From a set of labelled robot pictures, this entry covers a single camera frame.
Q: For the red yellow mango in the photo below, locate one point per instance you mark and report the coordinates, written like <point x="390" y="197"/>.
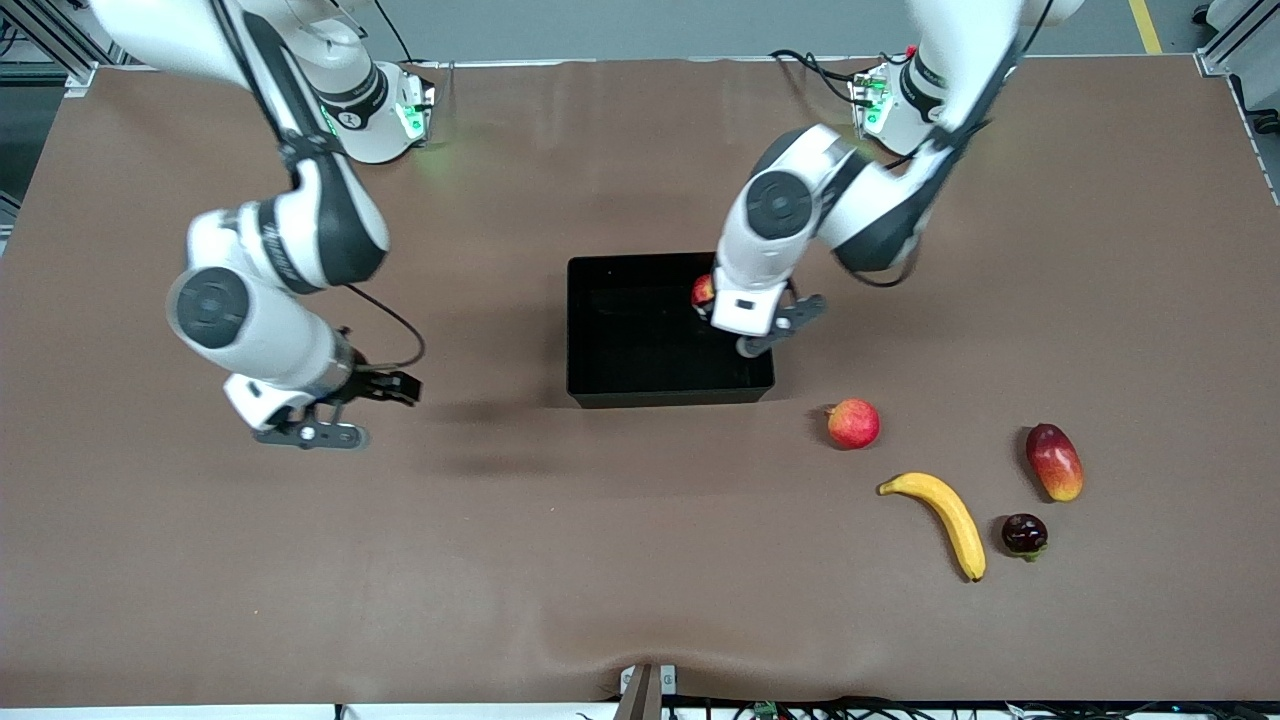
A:
<point x="1055" y="462"/>

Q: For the aluminium profile frame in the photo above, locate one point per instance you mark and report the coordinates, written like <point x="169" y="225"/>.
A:
<point x="1225" y="45"/>
<point x="60" y="50"/>

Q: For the dark left camera bracket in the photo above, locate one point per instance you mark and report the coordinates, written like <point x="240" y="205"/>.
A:
<point x="790" y="322"/>

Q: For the gray metal table clamp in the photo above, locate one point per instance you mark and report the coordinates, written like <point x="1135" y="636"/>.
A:
<point x="645" y="690"/>

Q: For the yellow banana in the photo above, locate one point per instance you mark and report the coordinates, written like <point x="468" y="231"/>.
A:
<point x="950" y="510"/>

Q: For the brown table cover sheet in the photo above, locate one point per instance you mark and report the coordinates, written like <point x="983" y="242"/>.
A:
<point x="640" y="550"/>

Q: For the red apple left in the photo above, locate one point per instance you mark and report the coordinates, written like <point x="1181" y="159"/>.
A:
<point x="853" y="424"/>

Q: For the dark camera bracket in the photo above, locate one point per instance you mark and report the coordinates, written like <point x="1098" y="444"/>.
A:
<point x="310" y="436"/>
<point x="790" y="322"/>

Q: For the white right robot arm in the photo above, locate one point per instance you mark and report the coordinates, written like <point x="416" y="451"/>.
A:
<point x="280" y="340"/>

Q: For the round red apple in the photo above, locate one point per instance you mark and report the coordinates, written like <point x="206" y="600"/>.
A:
<point x="703" y="290"/>

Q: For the dark right camera bracket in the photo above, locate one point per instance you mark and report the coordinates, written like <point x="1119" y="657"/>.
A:
<point x="310" y="436"/>

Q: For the dark purple mangosteen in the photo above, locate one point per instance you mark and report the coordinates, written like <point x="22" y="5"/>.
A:
<point x="1024" y="534"/>

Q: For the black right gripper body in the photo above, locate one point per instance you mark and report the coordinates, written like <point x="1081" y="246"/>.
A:
<point x="372" y="385"/>

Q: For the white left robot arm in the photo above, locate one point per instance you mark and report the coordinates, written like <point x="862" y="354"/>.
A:
<point x="775" y="205"/>

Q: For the black plastic box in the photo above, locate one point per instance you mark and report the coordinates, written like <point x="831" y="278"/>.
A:
<point x="650" y="340"/>

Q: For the green terminal circuit board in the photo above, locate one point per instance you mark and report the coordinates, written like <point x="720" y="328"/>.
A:
<point x="765" y="710"/>

